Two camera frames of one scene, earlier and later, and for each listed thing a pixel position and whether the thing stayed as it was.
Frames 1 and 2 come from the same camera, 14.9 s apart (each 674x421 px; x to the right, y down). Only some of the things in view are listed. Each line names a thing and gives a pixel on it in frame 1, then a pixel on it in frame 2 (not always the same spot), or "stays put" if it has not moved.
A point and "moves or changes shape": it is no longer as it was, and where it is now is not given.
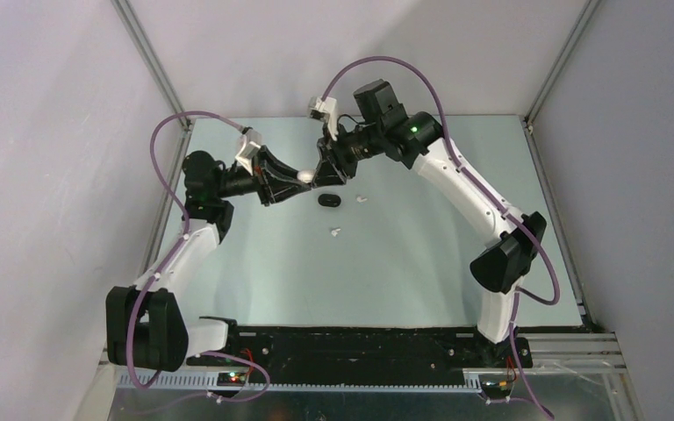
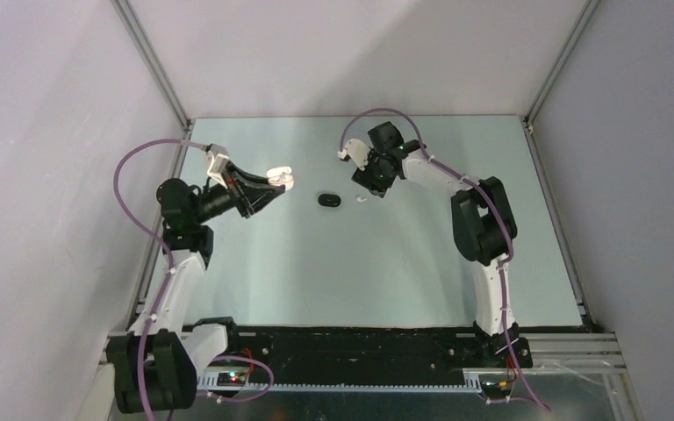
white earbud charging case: [305, 175] moves or changes shape
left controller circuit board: [233, 379] stays put
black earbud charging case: [329, 200] stays put
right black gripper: [333, 163] to [366, 179]
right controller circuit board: [496, 389] stays put
